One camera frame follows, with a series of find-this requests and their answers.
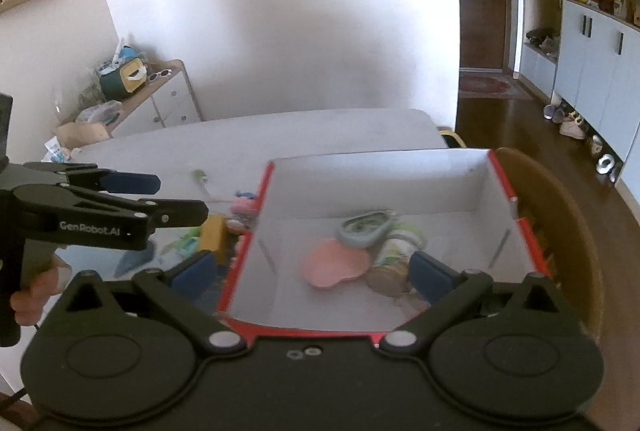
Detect wooden white side cabinet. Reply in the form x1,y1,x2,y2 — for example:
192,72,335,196
55,58,203,147

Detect grey-blue wall cabinet unit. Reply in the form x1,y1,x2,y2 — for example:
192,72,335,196
517,0,640,192

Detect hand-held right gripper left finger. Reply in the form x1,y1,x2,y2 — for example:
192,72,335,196
60,251,249,355

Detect white sneakers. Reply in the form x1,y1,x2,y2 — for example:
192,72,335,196
559,111,588,141

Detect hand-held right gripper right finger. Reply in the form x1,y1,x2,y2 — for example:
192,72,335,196
379,252,568,355

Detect person's left hand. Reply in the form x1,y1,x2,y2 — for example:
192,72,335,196
11,253,73,327

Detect grey correction tape dispenser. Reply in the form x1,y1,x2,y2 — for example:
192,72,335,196
336,210,398,248

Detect plastic jar with colourful label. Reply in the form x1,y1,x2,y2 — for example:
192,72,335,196
365,233,426,298

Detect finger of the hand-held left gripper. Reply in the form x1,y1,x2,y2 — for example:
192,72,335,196
15,184,210,228
25,162,162,195

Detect red cardboard box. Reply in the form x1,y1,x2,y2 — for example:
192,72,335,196
215,148,553,344

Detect clear plastic bag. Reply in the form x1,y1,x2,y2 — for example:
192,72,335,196
75,100,123,124

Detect wooden chair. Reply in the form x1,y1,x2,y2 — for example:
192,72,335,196
495,146,603,342
437,126,466,149

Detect pink plastic case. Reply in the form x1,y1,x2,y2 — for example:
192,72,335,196
301,238,372,288

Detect red patterned rug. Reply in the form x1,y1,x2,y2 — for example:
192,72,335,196
459,74,533,101

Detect small yellow box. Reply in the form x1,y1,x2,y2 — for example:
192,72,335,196
199,214,236,267

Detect white blue bag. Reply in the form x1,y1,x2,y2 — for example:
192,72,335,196
97,36,138,74

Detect green tissue box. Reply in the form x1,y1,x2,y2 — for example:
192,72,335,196
97,56,147,101

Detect pink blue whale toy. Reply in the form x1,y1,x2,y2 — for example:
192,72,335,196
232,191,258,217

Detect brown cardboard box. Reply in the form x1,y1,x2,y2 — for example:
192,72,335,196
54,121,113,149

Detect dark shoes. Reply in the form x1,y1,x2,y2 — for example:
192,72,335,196
525,28,560,57

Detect blue white packet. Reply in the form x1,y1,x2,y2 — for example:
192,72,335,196
40,136,76,164

